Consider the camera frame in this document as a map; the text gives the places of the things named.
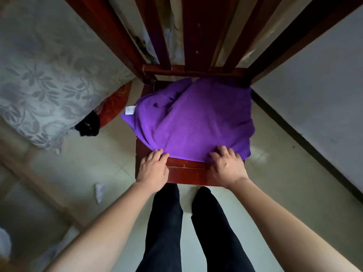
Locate person's right hand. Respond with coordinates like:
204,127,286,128
209,146,249,190

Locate person's left hand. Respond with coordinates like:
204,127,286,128
136,149,170,193

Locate purple cloth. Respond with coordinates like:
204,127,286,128
121,77,255,163

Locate person's left forearm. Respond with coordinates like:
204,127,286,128
44,181,163,272

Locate person's right forearm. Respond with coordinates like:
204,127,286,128
227,177,361,272

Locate red wooden chair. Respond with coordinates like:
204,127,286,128
62,0,363,187

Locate red patterned cloth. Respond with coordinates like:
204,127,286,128
97,81,133,128

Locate white paper scrap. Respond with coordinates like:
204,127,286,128
95,183,105,204

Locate black trousers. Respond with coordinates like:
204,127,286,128
136,183,256,272

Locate dark baseboard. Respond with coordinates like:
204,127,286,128
251,89,363,203

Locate black cloth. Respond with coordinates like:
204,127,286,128
74,111,101,137

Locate clear plastic bag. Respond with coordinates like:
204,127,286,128
142,8,185,65

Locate grey floral bedspread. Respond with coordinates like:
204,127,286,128
0,0,137,152

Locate white object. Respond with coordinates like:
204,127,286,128
0,228,12,261

